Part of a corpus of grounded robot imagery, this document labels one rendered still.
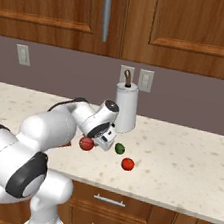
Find grey cupboard door handle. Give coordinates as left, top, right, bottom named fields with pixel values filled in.
left=97, top=0, right=115, bottom=44

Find green avocado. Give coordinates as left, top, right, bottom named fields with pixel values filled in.
left=113, top=142, right=128, bottom=155

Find brown paper towel holder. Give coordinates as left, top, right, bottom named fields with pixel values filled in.
left=122, top=68, right=134, bottom=88

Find white paper towel roll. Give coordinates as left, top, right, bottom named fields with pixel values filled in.
left=109, top=80, right=142, bottom=136

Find dark red onion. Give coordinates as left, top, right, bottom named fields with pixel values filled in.
left=77, top=135, right=96, bottom=153

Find wooden upper cupboard door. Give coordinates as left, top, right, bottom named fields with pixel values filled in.
left=0, top=0, right=130, bottom=60
left=118, top=0, right=224, bottom=82

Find red tomato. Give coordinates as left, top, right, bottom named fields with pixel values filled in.
left=120, top=156, right=137, bottom=173

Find white wall outlet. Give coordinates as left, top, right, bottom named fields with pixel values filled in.
left=14, top=43, right=33, bottom=67
left=136, top=68, right=156, bottom=94
left=118, top=64, right=137, bottom=87

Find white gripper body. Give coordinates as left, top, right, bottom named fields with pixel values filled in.
left=94, top=134, right=117, bottom=154

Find red bell pepper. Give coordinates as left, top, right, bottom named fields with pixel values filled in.
left=58, top=140, right=73, bottom=151

